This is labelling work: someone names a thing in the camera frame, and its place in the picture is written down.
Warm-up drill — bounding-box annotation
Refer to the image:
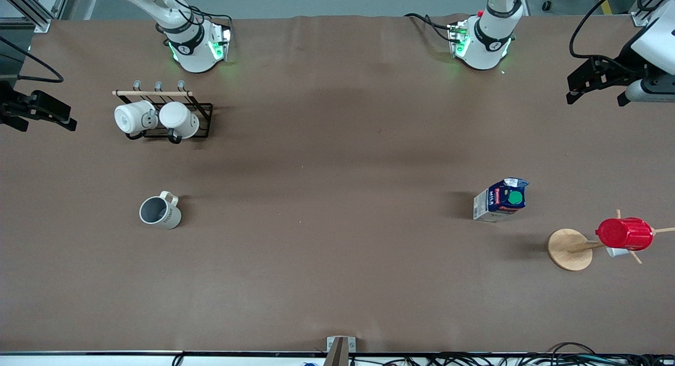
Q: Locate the red plastic cup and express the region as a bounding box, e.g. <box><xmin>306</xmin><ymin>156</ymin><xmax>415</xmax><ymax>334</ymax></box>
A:
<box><xmin>595</xmin><ymin>217</ymin><xmax>654</xmax><ymax>252</ymax></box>

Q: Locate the brown table cover sheet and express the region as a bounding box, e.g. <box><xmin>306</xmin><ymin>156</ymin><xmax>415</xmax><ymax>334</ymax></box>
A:
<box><xmin>0</xmin><ymin>14</ymin><xmax>675</xmax><ymax>354</ymax></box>

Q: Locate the aluminium frame post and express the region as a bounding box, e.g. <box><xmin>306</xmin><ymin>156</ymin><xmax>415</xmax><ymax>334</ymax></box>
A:
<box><xmin>0</xmin><ymin>0</ymin><xmax>72</xmax><ymax>33</ymax></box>
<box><xmin>630</xmin><ymin>0</ymin><xmax>675</xmax><ymax>28</ymax></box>

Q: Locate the black left base cable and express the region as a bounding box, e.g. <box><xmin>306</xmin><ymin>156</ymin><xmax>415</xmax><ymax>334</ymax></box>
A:
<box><xmin>403</xmin><ymin>13</ymin><xmax>457</xmax><ymax>44</ymax></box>

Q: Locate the black wire mug rack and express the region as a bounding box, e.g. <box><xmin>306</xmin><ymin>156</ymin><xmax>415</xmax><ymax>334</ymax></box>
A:
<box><xmin>112</xmin><ymin>80</ymin><xmax>214</xmax><ymax>144</ymax></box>

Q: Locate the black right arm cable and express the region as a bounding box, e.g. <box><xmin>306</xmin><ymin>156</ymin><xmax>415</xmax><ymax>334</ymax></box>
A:
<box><xmin>0</xmin><ymin>36</ymin><xmax>64</xmax><ymax>84</ymax></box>

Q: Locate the white mug with face print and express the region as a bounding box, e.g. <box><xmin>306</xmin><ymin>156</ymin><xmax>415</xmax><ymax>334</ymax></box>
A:
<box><xmin>114</xmin><ymin>101</ymin><xmax>158</xmax><ymax>136</ymax></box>

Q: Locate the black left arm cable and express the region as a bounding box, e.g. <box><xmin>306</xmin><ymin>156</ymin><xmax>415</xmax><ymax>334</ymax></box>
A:
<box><xmin>569</xmin><ymin>0</ymin><xmax>633</xmax><ymax>61</ymax></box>

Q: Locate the wooden mug tree stand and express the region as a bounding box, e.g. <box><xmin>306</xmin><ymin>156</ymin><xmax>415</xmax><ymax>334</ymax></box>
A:
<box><xmin>547</xmin><ymin>209</ymin><xmax>675</xmax><ymax>272</ymax></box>

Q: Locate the black base cable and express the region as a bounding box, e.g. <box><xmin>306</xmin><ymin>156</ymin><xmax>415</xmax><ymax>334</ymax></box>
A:
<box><xmin>158</xmin><ymin>0</ymin><xmax>234</xmax><ymax>45</ymax></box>
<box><xmin>403</xmin><ymin>13</ymin><xmax>457</xmax><ymax>44</ymax></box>

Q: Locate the plain white mug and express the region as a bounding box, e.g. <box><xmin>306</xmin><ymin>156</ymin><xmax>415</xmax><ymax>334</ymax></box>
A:
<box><xmin>159</xmin><ymin>102</ymin><xmax>200</xmax><ymax>144</ymax></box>

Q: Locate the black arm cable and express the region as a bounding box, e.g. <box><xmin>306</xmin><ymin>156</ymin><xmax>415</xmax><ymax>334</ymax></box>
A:
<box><xmin>0</xmin><ymin>36</ymin><xmax>64</xmax><ymax>84</ymax></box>
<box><xmin>569</xmin><ymin>0</ymin><xmax>633</xmax><ymax>61</ymax></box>

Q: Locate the black cable bundle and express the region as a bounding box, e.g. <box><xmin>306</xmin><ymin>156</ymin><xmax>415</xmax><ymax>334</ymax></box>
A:
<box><xmin>173</xmin><ymin>342</ymin><xmax>675</xmax><ymax>366</ymax></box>

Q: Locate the grey ceramic mug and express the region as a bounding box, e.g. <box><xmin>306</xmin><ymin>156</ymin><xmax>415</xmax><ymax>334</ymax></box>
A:
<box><xmin>139</xmin><ymin>191</ymin><xmax>182</xmax><ymax>230</ymax></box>

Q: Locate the blue white milk carton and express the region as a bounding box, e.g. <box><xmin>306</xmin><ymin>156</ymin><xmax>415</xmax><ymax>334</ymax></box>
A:
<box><xmin>473</xmin><ymin>177</ymin><xmax>529</xmax><ymax>223</ymax></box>

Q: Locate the black right base cable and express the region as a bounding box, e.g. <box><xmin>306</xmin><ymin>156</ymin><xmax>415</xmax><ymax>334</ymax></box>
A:
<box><xmin>158</xmin><ymin>0</ymin><xmax>234</xmax><ymax>45</ymax></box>

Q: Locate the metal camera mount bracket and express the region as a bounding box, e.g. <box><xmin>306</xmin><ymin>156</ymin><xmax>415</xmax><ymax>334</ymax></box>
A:
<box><xmin>323</xmin><ymin>336</ymin><xmax>356</xmax><ymax>366</ymax></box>

